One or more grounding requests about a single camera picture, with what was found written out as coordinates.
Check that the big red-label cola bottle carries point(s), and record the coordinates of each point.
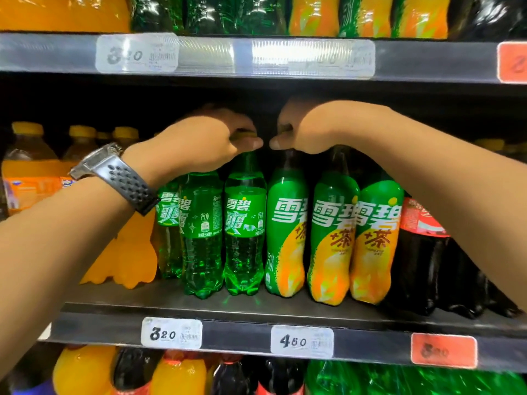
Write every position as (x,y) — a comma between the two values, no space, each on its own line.
(230,378)
(134,370)
(280,376)

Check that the grey perforated-band wristwatch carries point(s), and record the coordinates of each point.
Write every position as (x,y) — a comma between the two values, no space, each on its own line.
(127,187)

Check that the person's left forearm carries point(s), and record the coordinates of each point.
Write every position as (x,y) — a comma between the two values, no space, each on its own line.
(49,267)

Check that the person's right forearm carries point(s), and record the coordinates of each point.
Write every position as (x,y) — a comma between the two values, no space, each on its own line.
(465,193)

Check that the row of large cola bottles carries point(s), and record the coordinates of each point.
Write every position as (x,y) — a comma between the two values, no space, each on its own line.
(33,388)

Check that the person's left hand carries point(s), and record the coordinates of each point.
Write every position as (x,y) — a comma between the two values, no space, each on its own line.
(197,143)

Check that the red price tag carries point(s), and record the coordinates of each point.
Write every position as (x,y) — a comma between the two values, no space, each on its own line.
(444,351)
(512,62)

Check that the white price tag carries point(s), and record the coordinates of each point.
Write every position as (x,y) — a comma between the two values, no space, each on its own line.
(138,53)
(172,334)
(302,342)
(333,59)
(45,332)

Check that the row of yellow-capped green bottles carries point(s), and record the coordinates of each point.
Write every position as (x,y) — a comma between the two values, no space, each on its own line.
(411,380)

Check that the black metal shelf rack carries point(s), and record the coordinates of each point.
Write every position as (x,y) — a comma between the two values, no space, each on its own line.
(432,61)

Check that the person's right hand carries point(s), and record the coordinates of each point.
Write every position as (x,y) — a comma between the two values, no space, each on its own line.
(329,125)

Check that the big orange soda bottle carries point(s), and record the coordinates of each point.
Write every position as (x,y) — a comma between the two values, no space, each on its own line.
(82,372)
(179,376)

